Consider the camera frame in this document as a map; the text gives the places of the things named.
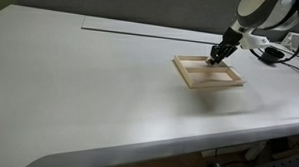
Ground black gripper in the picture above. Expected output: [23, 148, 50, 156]
[208, 27, 244, 67]

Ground small bottle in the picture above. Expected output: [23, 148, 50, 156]
[205, 56, 218, 67]

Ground light wooden tray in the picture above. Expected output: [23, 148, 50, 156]
[171, 54, 247, 92]

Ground white power strip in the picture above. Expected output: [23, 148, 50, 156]
[280, 31, 299, 54]

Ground white object under table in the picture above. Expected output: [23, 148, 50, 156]
[244, 140, 268, 162]

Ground thin black cable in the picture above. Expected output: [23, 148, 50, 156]
[280, 59, 299, 79]

